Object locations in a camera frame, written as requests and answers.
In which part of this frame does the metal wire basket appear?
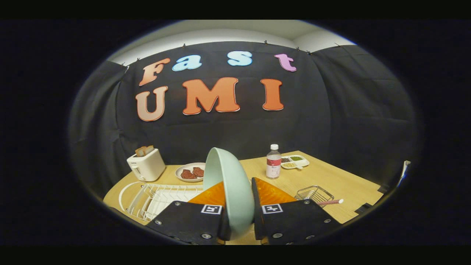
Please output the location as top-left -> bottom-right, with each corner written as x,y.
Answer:
295,185 -> 334,208

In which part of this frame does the white divided food tray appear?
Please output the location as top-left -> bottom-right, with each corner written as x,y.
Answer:
280,155 -> 310,170

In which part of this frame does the white wire dish rack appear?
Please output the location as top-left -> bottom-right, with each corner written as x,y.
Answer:
118,181 -> 205,222

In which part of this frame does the white plate with meat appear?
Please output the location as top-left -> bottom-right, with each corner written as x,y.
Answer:
175,162 -> 206,183

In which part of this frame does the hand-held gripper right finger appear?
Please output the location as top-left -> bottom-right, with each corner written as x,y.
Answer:
251,177 -> 343,245

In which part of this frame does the cream white toaster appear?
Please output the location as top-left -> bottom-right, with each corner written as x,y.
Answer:
127,148 -> 166,182

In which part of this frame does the mint green plate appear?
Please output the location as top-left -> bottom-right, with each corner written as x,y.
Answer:
203,147 -> 255,240

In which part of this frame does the plastic water bottle red label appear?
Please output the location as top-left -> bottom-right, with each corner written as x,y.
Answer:
266,144 -> 282,179

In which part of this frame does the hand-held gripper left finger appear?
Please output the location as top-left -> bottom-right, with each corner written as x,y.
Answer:
145,180 -> 232,245

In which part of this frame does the black backdrop cloth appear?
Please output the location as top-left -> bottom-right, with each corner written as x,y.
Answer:
68,40 -> 420,199

